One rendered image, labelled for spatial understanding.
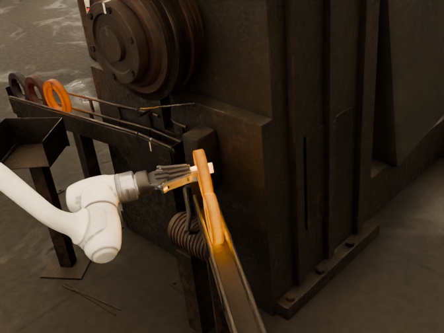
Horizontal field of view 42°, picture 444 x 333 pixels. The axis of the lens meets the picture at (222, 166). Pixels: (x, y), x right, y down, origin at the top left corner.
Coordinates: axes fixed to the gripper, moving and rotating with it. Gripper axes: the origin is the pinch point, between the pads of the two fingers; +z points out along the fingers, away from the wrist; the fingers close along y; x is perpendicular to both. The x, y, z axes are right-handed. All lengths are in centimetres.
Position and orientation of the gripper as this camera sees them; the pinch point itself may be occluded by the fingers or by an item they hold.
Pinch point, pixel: (201, 169)
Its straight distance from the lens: 176.8
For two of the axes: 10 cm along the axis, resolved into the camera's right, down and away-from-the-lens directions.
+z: 9.7, -2.2, 0.9
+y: 1.9, 5.0, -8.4
